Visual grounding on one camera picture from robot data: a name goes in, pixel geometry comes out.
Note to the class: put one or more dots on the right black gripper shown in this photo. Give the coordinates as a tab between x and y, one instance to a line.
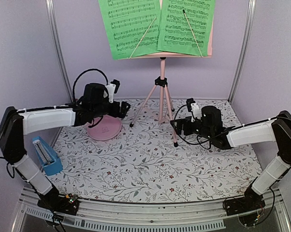
187	121

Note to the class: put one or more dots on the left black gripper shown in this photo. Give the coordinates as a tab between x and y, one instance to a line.
116	113

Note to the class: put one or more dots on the blue melodica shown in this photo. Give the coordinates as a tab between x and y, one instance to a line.
49	159

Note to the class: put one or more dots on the green sheet music page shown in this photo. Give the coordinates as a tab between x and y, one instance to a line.
132	26

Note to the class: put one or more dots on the green sheet music stack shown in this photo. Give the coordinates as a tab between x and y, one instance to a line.
185	27

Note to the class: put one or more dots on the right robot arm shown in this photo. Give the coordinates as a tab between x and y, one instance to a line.
271	137

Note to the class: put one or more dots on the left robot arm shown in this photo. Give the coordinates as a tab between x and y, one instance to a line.
17	124

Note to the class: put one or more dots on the pink plate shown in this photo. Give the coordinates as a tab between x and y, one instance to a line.
108	128

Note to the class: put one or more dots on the floral table mat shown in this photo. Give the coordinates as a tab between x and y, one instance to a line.
141	164

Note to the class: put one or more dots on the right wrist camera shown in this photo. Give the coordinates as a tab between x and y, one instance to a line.
194	109

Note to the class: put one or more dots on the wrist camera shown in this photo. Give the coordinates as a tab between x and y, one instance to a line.
112	89
194	109

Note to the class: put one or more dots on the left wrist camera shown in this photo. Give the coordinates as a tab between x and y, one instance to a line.
112	89

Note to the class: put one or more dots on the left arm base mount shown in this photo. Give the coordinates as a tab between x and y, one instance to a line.
54	202

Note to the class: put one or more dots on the left aluminium frame post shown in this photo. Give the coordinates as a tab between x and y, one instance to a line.
56	39

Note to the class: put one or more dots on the aluminium frame post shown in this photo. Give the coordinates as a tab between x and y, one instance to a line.
56	39
243	50

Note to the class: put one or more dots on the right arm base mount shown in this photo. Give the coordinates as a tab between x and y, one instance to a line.
249	202

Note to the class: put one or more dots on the front aluminium rail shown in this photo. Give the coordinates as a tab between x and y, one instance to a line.
103	216

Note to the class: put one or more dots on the right aluminium frame post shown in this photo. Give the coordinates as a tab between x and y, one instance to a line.
243	50

